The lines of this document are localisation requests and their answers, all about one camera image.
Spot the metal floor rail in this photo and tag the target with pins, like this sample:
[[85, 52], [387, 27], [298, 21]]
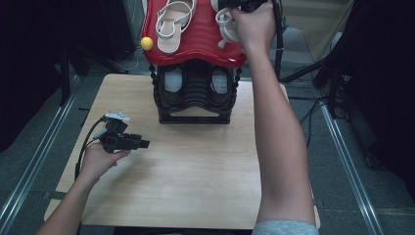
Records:
[[32, 163], [352, 169]]

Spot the red and black shoe rack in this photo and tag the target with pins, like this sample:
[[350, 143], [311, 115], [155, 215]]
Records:
[[195, 45]]

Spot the grey sleeve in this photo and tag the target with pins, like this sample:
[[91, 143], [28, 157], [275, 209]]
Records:
[[284, 228]]

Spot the grey tape strip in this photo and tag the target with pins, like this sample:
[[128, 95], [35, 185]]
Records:
[[54, 195]]

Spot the black tripod stand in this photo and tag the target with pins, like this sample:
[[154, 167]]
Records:
[[332, 84]]

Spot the black metal stand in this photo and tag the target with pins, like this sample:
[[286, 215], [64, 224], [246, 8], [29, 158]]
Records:
[[65, 78]]

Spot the dark curtain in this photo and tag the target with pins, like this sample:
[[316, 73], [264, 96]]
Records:
[[32, 49], [385, 65]]

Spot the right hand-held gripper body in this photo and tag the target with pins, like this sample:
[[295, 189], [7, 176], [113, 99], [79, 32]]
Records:
[[244, 5]]

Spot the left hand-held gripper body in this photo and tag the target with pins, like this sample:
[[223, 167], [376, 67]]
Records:
[[117, 142]]

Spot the person's right hand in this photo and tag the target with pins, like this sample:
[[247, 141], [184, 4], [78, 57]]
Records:
[[256, 29]]

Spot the person's left hand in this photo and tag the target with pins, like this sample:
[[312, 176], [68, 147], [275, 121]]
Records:
[[96, 163]]

